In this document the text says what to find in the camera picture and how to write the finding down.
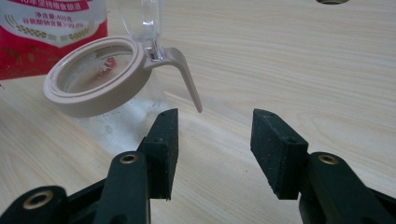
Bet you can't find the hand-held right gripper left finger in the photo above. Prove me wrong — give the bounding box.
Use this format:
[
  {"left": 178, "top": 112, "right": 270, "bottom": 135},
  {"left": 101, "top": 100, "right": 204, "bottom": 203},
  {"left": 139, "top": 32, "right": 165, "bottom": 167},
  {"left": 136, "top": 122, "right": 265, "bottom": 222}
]
[{"left": 92, "top": 107, "right": 179, "bottom": 224}]

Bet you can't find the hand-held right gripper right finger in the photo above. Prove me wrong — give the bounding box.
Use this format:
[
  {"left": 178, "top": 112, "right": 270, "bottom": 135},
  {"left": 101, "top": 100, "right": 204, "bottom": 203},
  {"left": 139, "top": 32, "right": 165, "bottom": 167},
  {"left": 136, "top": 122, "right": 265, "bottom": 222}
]
[{"left": 249, "top": 108, "right": 396, "bottom": 224}]

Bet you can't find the clear jar with beige lid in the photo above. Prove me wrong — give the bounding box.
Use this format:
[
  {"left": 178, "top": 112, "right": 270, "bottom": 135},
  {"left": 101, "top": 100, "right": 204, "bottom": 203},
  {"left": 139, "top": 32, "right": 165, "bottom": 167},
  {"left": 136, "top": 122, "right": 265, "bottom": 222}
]
[{"left": 42, "top": 0, "right": 204, "bottom": 157}]

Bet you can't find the red and white seasoning bag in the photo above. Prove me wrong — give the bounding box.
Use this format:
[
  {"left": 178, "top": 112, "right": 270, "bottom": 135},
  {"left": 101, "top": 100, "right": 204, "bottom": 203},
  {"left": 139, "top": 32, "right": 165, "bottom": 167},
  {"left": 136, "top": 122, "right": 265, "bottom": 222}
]
[{"left": 0, "top": 0, "right": 109, "bottom": 81}]

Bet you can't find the round table cable hole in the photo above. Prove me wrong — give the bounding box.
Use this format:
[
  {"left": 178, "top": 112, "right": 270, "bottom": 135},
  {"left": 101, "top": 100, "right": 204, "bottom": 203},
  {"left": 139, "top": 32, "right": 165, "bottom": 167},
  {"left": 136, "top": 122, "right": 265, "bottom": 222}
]
[{"left": 315, "top": 0, "right": 350, "bottom": 6}]

